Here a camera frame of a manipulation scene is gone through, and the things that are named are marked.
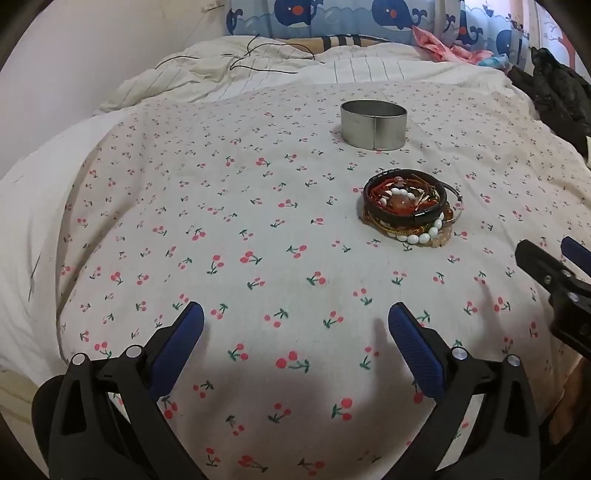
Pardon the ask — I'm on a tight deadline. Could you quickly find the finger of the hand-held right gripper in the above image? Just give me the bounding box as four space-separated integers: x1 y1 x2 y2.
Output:
515 239 578 301
560 236 591 280

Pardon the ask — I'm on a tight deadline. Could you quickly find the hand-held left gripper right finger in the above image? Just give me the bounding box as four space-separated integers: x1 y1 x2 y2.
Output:
388 302 543 480

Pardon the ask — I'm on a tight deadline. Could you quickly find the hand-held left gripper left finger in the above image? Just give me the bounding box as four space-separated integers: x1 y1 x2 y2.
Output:
48 301 206 480

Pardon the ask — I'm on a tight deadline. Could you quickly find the amber bead bracelet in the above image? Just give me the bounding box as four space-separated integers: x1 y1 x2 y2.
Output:
362 207 459 248

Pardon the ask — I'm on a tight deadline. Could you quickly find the silver metal bangle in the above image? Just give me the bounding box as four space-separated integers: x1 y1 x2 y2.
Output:
431 179 464 223

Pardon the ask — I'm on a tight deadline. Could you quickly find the white bead bracelet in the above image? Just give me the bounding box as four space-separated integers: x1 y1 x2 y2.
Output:
369 185 445 246

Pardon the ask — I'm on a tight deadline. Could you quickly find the gold thread bracelet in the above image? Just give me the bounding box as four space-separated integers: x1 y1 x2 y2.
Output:
367 173 446 234

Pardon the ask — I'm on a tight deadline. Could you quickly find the black leather bracelet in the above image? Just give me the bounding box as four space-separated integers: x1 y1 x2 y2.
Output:
362 169 450 234

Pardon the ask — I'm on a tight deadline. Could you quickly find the red cord bracelet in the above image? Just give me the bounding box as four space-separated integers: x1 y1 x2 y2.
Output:
367 173 439 209

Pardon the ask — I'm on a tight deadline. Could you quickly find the round metal tin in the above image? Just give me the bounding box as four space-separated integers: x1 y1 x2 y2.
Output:
340 100 408 151

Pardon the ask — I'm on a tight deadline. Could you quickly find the cherry print bedsheet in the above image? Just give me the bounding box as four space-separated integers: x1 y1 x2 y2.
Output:
55 82 591 480

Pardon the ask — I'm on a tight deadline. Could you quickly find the black jacket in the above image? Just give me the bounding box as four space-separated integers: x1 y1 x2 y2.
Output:
507 46 591 151

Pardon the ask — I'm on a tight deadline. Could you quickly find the white bedsheet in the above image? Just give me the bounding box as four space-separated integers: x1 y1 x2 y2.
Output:
0 115 121 384

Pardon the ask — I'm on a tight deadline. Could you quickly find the pink cloth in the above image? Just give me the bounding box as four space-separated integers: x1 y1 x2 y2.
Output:
412 25 491 66

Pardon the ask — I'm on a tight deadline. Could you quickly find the white striped quilt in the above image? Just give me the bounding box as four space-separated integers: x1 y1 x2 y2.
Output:
92 36 546 116

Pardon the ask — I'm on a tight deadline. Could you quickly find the beige striped pillow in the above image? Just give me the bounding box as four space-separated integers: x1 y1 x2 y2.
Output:
285 33 413 52

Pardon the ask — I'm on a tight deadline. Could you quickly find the whale print pillow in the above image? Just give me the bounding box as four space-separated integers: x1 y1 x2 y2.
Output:
225 0 532 62

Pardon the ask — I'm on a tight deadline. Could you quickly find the black cable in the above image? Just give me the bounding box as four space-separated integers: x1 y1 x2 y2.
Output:
154 34 317 75

